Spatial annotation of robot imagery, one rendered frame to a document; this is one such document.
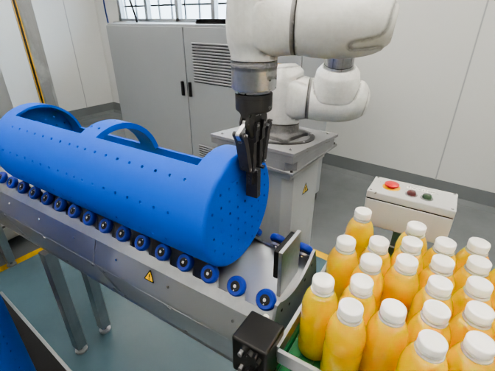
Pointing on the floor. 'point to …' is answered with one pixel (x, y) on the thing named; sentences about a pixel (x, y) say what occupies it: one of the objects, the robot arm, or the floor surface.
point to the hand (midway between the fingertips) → (253, 182)
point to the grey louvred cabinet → (182, 82)
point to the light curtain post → (34, 51)
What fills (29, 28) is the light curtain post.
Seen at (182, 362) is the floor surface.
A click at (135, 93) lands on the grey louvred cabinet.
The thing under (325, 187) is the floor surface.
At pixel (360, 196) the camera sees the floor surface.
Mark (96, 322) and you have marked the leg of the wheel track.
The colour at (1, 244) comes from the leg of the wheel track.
